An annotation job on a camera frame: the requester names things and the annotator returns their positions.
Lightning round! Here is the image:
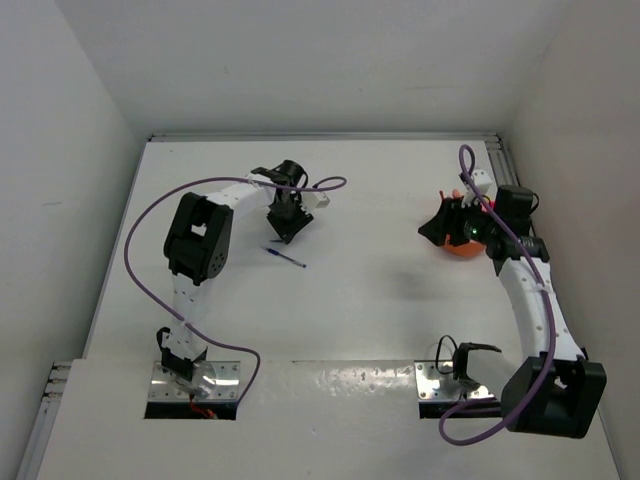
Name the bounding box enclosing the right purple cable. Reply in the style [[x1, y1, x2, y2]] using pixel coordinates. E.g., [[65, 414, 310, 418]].
[[438, 144, 555, 445]]

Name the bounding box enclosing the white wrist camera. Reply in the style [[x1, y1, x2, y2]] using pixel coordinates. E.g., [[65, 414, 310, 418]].
[[302, 192, 330, 212], [461, 169, 493, 207]]

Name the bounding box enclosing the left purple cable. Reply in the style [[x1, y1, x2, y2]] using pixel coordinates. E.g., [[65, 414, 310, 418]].
[[123, 175, 347, 407]]

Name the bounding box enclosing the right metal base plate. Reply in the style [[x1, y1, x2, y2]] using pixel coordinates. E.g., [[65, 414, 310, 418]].
[[414, 360, 496, 403]]

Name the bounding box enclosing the blue ballpoint pen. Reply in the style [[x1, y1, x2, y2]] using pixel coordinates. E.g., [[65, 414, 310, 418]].
[[263, 247, 307, 269]]

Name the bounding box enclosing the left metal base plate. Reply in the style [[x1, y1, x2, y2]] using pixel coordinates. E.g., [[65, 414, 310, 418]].
[[147, 361, 240, 403]]

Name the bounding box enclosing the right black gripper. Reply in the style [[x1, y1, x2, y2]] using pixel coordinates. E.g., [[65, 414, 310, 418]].
[[418, 193, 499, 247]]

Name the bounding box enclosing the purple cable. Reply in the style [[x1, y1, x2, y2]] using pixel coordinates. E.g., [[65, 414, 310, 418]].
[[438, 144, 555, 445], [123, 175, 347, 407]]

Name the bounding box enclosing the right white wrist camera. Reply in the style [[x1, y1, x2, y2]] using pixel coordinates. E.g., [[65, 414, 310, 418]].
[[461, 169, 493, 207]]

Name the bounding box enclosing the metal base plate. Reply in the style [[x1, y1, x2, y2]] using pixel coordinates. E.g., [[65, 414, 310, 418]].
[[147, 361, 240, 403], [414, 360, 496, 403]]

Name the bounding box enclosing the orange divided container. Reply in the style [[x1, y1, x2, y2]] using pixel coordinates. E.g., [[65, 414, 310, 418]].
[[442, 242, 485, 259]]

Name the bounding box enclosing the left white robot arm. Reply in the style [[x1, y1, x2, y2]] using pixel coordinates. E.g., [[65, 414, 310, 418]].
[[157, 160, 313, 382]]

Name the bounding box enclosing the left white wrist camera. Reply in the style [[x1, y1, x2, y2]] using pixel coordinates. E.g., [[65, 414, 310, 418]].
[[302, 192, 330, 212]]

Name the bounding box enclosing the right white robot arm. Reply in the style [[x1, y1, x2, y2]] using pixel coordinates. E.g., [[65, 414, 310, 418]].
[[418, 185, 607, 446]]

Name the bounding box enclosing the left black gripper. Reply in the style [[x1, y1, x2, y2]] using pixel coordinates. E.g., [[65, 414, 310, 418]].
[[266, 193, 312, 244]]

